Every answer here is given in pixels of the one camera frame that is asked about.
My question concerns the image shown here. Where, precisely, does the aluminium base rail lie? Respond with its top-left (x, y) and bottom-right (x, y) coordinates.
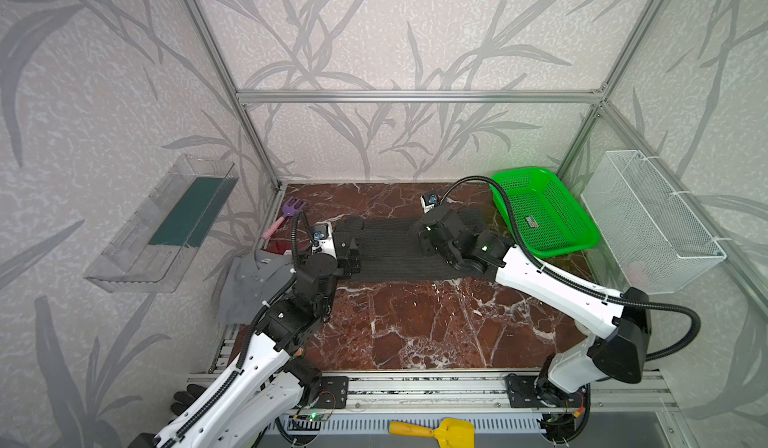
top-left (311, 369), bottom-right (679, 415)

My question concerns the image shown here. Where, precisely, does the green plastic basket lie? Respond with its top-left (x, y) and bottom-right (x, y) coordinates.
top-left (492, 167), bottom-right (600, 259)

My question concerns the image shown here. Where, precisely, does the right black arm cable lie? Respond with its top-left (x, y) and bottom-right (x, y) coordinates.
top-left (437, 175), bottom-right (703, 362)

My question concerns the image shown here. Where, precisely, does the white wire mesh basket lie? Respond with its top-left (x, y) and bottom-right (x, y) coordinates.
top-left (581, 150), bottom-right (727, 295)

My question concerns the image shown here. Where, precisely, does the black green work glove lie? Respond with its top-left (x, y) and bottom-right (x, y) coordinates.
top-left (170, 384), bottom-right (206, 416)

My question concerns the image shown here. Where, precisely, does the light grey folded shirt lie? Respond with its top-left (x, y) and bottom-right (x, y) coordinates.
top-left (212, 249), bottom-right (293, 325)

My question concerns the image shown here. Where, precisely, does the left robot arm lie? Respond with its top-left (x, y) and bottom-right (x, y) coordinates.
top-left (132, 224), bottom-right (361, 447)

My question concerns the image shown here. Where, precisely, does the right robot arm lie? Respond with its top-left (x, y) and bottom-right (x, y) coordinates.
top-left (418, 205), bottom-right (650, 406)

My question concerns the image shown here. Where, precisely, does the maroon folded shirt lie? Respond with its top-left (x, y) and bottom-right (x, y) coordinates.
top-left (266, 240), bottom-right (292, 255)

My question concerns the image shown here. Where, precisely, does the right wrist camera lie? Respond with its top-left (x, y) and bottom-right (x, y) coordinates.
top-left (420, 191), bottom-right (440, 214)

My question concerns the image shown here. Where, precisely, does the yellow toy shovel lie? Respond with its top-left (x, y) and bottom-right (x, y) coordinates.
top-left (389, 418), bottom-right (475, 448)

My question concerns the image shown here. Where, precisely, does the clear plastic wall bin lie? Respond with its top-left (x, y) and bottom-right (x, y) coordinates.
top-left (84, 155), bottom-right (239, 294)

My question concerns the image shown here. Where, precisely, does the dark grey striped shirt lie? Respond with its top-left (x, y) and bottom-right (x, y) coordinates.
top-left (333, 209), bottom-right (487, 283)

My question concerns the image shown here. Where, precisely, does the purple pink toy rake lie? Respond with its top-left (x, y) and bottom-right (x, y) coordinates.
top-left (262, 197), bottom-right (308, 241)

